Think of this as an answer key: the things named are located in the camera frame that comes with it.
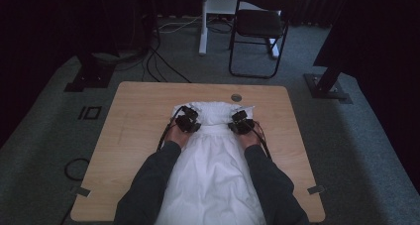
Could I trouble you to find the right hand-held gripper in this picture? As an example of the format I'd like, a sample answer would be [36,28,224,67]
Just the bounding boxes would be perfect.
[227,109,257,136]

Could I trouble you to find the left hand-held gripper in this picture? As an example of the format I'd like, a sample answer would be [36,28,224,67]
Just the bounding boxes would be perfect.
[174,105,203,134]

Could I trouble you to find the white skirt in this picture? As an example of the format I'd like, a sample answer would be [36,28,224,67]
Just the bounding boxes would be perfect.
[154,100,267,225]

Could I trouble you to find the grey tape piece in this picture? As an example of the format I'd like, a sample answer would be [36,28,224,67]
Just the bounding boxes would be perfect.
[75,186,92,198]
[306,184,326,196]

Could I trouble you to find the black folding chair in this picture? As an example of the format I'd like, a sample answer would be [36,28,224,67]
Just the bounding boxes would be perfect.
[228,0,300,80]

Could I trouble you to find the dark curtain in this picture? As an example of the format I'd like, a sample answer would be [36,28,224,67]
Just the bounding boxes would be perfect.
[312,0,420,194]
[0,0,82,149]

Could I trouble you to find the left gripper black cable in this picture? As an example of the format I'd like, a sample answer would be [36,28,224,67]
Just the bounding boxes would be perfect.
[156,105,185,153]

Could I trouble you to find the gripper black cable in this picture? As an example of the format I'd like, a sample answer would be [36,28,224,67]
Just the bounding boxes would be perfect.
[252,120,273,161]
[156,105,185,153]

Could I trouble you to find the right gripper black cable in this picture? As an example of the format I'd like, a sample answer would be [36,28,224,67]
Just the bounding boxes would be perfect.
[252,120,273,161]

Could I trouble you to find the black floor cables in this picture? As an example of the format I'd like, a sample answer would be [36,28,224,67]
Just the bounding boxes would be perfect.
[141,36,193,84]

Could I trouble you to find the black stand with base plate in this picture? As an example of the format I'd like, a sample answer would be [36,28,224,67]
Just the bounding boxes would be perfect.
[303,57,354,105]
[63,50,117,93]

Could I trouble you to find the white desk frame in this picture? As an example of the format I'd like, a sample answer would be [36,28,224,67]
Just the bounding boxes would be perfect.
[198,0,282,59]

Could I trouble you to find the white floor cable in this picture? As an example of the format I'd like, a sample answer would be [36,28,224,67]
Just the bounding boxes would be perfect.
[157,14,203,35]

